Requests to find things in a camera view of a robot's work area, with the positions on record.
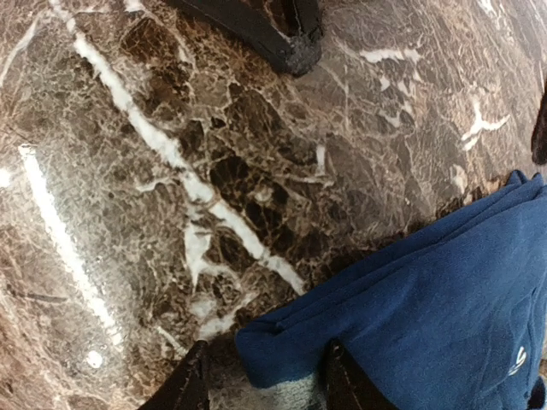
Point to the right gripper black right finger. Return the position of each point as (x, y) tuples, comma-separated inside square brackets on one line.
[(347, 386)]

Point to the navy blue t-shirt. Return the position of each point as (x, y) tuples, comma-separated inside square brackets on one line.
[(450, 317)]

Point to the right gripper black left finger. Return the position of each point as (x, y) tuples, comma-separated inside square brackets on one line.
[(187, 388)]

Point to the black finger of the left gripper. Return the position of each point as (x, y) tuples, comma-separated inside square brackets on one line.
[(539, 135), (294, 53)]

